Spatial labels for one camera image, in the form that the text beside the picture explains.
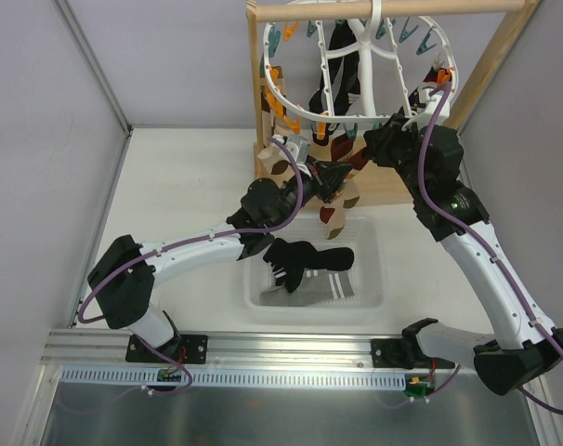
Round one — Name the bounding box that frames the brown patterned sock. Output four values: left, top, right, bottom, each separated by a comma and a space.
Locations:
319, 178, 360, 240

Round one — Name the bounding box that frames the brown cream striped sock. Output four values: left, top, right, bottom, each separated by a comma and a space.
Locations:
256, 71, 291, 178

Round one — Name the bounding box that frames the black blue sport sock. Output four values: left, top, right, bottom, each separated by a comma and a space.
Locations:
328, 20, 360, 115

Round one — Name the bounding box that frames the white round clip hanger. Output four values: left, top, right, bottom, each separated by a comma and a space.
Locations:
255, 1, 460, 133

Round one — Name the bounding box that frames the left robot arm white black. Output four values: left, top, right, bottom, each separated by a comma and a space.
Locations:
87, 158, 354, 362

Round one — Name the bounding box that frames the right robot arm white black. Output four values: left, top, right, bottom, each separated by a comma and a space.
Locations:
363, 113, 563, 396

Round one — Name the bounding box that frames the white plastic basket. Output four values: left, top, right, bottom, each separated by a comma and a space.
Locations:
243, 213, 389, 328

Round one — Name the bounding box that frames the small black sock in basket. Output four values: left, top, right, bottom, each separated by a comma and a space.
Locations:
263, 238, 355, 293

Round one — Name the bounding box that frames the black santa sock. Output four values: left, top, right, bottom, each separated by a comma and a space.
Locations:
412, 61, 454, 97

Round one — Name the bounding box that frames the grey white-striped sock in basket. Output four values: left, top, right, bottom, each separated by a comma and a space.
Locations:
258, 270, 355, 308

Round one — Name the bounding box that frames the green circuit board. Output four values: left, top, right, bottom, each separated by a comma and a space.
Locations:
403, 377, 436, 400

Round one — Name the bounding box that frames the wooden hanging rack frame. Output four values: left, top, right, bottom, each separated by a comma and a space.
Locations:
246, 0, 542, 205

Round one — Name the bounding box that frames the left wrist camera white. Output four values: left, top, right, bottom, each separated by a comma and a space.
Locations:
282, 135, 310, 173

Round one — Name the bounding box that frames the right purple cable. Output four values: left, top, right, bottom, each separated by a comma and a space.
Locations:
416, 82, 563, 414

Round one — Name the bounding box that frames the purple cable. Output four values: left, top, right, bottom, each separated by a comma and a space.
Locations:
76, 135, 304, 325
416, 82, 563, 414

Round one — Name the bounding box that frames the right black mount plate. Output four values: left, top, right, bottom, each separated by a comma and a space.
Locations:
370, 337, 415, 370

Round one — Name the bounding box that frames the black mount plate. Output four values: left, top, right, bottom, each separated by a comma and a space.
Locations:
370, 337, 415, 370
125, 334, 208, 364

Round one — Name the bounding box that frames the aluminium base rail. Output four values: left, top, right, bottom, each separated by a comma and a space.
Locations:
40, 329, 399, 372

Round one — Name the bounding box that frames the left black mount plate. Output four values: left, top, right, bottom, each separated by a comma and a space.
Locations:
125, 334, 208, 364

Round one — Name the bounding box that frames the white slotted cable duct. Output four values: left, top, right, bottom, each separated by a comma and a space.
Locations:
60, 366, 406, 392

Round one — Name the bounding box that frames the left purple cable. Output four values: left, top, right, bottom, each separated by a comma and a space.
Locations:
76, 135, 304, 325

